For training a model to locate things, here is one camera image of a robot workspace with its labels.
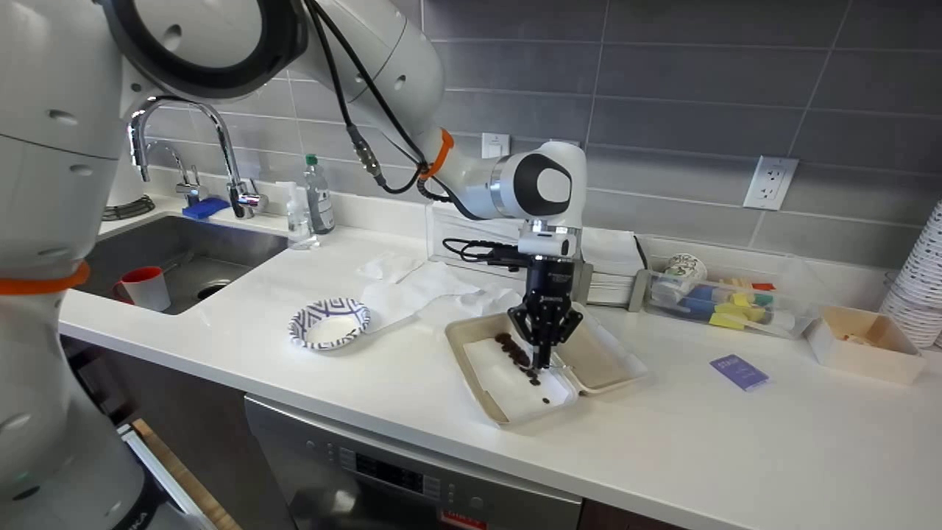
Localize patterned paper cup stack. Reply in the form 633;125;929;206
879;203;942;352

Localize stainless dishwasher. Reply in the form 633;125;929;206
244;399;578;530

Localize beige takeout clamshell container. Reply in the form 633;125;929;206
443;315;648;428

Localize blue card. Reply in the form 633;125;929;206
712;354;765;393

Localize clear tray of packets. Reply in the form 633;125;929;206
642;254;815;340

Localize white condiment holder box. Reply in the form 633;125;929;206
576;228;643;306

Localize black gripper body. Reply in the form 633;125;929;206
508;259;583;346

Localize steel sink basin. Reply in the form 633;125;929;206
85;219;287;315

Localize white wall outlet right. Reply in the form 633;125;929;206
745;157;796;213

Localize clear pump soap dispenser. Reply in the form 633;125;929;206
286;182;312;244

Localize red and white cup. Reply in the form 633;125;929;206
118;265;171;309

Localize chrome kitchen faucet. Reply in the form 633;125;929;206
124;92;264;222

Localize crumpled clear plastic wrap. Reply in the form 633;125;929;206
355;256;524;329

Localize small cardboard box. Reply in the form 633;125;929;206
807;306;927;385

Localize blue sponge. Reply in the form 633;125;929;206
181;197;228;219

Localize white light switch plate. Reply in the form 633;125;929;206
478;132;508;160

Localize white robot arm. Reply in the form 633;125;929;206
0;0;586;530

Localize white napkin dispenser box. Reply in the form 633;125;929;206
425;203;528;275

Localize blue patterned paper bowl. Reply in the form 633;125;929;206
287;297;369;354

